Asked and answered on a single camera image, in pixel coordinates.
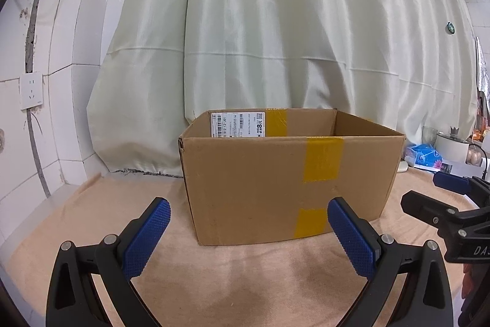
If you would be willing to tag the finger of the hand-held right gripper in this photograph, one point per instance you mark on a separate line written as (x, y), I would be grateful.
(450, 191)
(421, 206)

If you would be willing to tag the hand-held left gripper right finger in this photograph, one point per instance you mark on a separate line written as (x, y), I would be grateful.
(350, 241)

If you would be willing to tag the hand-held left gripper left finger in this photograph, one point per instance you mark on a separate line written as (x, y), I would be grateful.
(147, 239)

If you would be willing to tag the cardboard box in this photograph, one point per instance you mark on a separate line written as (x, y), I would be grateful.
(249, 189)

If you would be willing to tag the white pot with lid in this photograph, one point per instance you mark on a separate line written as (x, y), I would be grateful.
(451, 154)

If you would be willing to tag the blue tissue package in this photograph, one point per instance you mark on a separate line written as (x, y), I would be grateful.
(425, 158)

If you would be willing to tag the clear glass cup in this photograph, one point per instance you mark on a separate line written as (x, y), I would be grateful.
(429, 137)

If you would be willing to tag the silver foil sheet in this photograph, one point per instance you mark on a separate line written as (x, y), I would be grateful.
(483, 82)

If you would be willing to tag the green round curtain pin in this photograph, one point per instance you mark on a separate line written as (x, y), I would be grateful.
(451, 28)

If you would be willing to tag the pale green curtain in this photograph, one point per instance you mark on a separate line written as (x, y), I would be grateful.
(268, 24)

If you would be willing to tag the white wall socket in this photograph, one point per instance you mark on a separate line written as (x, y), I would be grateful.
(31, 89)

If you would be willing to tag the grey wall conduit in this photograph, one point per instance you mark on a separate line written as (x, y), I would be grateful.
(30, 43)

